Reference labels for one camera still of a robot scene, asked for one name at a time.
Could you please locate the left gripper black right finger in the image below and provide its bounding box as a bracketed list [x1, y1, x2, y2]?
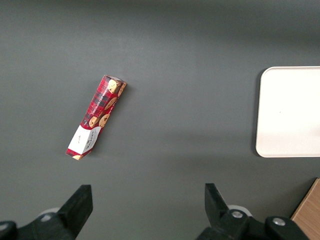
[196, 183, 310, 240]

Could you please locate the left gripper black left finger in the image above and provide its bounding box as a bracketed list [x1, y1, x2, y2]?
[0, 184, 94, 240]

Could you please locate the beige rectangular tray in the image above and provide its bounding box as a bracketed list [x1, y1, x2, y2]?
[255, 66, 320, 159]

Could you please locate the oak wooden drawer cabinet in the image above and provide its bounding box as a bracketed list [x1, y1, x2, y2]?
[290, 177, 320, 240]

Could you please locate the red tartan cookie box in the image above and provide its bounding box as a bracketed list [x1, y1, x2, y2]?
[65, 74, 128, 161]

